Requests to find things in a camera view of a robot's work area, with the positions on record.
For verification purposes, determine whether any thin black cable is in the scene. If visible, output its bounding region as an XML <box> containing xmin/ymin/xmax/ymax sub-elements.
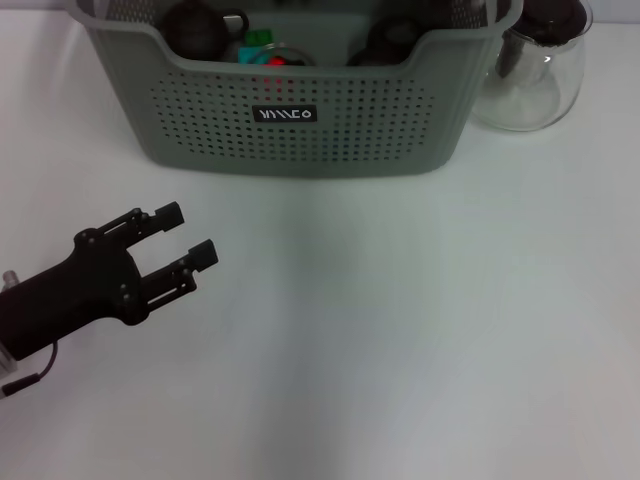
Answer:
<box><xmin>0</xmin><ymin>340</ymin><xmax>60</xmax><ymax>399</ymax></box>

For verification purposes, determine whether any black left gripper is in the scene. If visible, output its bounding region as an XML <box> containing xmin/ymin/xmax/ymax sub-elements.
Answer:
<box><xmin>0</xmin><ymin>201</ymin><xmax>220</xmax><ymax>362</ymax></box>

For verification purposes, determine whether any grey-green perforated storage bin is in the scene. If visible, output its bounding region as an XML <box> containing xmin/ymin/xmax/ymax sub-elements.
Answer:
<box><xmin>67</xmin><ymin>0</ymin><xmax>524</xmax><ymax>180</ymax></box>

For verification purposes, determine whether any glass teapot with black lid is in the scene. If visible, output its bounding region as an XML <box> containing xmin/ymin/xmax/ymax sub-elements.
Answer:
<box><xmin>469</xmin><ymin>0</ymin><xmax>594</xmax><ymax>132</ymax></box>

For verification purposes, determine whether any black ceramic teapot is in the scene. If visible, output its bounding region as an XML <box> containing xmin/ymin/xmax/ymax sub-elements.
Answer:
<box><xmin>160</xmin><ymin>0</ymin><xmax>250</xmax><ymax>59</ymax></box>

